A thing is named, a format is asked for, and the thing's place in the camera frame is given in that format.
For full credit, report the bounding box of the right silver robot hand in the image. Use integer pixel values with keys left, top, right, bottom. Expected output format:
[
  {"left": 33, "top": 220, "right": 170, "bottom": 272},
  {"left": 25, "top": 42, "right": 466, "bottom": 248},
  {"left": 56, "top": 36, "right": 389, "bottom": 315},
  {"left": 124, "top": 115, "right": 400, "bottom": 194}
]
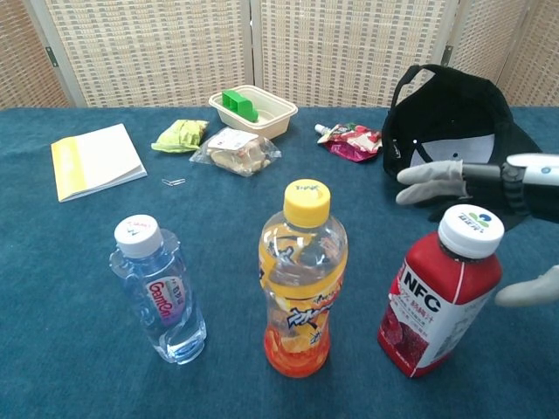
[{"left": 395, "top": 152, "right": 559, "bottom": 309}]

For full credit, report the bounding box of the red juice bottle white cap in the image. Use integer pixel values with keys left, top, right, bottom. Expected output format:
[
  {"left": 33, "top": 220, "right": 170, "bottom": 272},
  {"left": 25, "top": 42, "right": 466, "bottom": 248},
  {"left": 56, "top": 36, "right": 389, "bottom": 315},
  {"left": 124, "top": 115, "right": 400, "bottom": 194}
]
[{"left": 376, "top": 203, "right": 506, "bottom": 379}]

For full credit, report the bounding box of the orange drink bottle yellow cap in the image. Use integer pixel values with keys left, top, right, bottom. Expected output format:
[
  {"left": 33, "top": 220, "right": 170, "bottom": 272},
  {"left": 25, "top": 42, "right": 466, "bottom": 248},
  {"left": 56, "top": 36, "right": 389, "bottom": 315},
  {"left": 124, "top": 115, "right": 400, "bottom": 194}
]
[{"left": 258, "top": 178, "right": 349, "bottom": 379}]

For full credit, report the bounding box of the black baseball cap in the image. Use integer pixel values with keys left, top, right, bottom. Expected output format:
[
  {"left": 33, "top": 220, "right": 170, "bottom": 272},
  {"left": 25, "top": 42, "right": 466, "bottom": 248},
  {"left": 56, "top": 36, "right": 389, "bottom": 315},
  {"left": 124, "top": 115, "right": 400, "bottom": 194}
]
[{"left": 382, "top": 64, "right": 542, "bottom": 228}]

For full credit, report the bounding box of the red spouted drink pouch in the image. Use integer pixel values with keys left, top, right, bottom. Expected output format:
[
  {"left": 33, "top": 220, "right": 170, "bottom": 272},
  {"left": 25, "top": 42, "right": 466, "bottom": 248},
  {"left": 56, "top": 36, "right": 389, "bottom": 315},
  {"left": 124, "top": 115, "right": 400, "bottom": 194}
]
[{"left": 314, "top": 122, "right": 384, "bottom": 163}]

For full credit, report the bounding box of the beige food tray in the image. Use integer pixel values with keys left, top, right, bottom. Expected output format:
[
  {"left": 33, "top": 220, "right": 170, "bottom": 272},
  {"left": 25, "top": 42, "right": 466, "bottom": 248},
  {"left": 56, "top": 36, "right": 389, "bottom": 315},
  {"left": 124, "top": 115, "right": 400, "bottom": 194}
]
[{"left": 208, "top": 85, "right": 299, "bottom": 140}]

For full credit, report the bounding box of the clear bag of snacks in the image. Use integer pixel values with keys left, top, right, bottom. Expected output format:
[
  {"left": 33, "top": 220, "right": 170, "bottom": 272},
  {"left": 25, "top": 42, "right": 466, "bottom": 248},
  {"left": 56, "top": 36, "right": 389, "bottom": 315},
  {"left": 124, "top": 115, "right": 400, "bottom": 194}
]
[{"left": 189, "top": 127, "right": 282, "bottom": 178}]

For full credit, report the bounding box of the green plastic block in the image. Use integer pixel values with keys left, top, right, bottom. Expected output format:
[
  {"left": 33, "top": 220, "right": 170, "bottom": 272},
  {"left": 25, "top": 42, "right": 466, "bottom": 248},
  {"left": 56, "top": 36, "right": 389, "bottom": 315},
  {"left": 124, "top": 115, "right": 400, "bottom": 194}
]
[{"left": 221, "top": 89, "right": 259, "bottom": 122}]

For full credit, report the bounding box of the green snack packet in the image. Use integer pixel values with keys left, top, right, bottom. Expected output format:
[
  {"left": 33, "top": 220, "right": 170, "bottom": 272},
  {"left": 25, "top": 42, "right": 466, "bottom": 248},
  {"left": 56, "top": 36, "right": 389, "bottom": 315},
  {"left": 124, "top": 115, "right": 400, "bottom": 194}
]
[{"left": 151, "top": 120, "right": 210, "bottom": 155}]

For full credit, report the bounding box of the clear water bottle white cap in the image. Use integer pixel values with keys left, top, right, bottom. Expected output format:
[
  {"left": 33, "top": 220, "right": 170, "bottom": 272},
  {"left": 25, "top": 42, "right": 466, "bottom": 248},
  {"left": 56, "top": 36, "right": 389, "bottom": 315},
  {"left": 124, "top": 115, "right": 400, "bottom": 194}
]
[{"left": 108, "top": 214, "right": 207, "bottom": 366}]

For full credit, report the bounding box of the woven folding screen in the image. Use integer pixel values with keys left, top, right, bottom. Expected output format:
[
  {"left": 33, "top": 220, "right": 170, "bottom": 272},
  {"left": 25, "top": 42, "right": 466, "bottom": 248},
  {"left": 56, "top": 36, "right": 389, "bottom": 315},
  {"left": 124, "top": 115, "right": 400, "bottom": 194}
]
[{"left": 0, "top": 0, "right": 559, "bottom": 109}]

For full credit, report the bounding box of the yellow and white notebook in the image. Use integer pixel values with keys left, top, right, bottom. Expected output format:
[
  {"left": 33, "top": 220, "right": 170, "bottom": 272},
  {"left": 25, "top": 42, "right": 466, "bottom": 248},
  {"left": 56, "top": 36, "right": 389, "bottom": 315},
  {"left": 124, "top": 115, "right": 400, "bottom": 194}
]
[{"left": 50, "top": 123, "right": 148, "bottom": 203}]

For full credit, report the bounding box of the blue tablecloth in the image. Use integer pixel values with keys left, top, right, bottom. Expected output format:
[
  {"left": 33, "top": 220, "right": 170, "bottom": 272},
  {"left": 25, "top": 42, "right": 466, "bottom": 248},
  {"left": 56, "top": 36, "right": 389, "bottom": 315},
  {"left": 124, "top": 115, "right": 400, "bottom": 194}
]
[{"left": 0, "top": 106, "right": 559, "bottom": 419}]

